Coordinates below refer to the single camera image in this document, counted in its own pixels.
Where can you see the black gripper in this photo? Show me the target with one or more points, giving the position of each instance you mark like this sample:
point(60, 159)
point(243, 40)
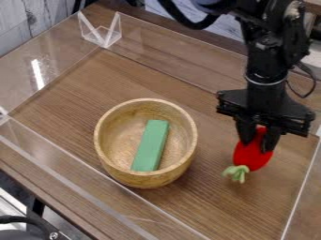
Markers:
point(269, 112)

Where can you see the red plush fruit green stem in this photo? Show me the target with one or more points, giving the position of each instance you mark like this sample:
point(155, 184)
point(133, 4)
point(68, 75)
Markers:
point(247, 158)

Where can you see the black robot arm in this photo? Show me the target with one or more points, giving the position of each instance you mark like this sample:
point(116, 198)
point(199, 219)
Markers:
point(274, 34)

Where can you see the wooden bowl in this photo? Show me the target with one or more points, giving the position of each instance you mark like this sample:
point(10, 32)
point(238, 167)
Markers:
point(116, 137)

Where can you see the green rectangular block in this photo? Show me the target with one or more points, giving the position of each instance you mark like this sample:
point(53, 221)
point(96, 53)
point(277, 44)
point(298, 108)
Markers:
point(150, 149)

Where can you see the clear acrylic corner bracket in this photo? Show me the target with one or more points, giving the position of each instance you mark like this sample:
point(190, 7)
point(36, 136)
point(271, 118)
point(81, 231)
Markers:
point(101, 36)

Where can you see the black table frame leg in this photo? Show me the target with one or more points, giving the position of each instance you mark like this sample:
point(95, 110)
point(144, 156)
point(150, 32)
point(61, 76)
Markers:
point(35, 211)

